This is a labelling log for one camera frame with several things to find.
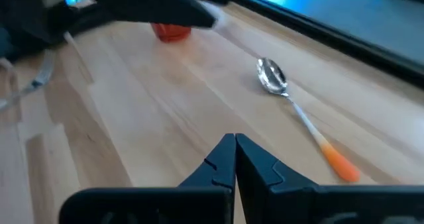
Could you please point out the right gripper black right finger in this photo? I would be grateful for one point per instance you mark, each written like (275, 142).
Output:
(298, 204)

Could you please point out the black metal table frame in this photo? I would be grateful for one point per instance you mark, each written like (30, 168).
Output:
(331, 40)

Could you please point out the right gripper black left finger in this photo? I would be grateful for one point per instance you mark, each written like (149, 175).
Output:
(198, 204)

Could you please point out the red translucent plastic cup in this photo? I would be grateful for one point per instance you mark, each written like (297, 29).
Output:
(170, 33)

